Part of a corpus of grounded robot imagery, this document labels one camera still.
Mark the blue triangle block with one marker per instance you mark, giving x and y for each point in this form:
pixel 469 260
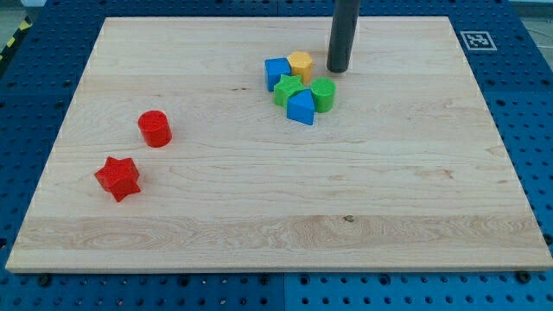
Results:
pixel 301 107

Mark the yellow hexagon block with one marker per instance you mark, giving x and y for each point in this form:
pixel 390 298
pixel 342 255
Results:
pixel 301 64

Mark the white fiducial marker tag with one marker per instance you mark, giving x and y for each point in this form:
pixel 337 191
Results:
pixel 476 40

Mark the green star block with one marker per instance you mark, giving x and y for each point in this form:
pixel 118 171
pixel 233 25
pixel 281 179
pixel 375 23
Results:
pixel 287 87

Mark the yellow black hazard tape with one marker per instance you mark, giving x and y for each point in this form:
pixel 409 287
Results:
pixel 15 41

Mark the red cylinder block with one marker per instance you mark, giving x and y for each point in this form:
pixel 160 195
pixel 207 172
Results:
pixel 155 129

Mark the blue cube block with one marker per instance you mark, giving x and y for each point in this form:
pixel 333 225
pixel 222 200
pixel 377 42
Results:
pixel 274 69

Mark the light wooden board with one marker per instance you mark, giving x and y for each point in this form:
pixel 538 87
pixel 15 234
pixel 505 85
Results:
pixel 407 172

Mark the red star block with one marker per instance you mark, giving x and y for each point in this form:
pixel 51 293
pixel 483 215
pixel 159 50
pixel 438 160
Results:
pixel 119 177

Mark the green cylinder block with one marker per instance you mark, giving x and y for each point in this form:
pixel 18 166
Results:
pixel 323 91

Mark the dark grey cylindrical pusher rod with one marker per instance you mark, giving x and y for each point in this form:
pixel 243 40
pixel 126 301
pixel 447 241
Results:
pixel 346 13

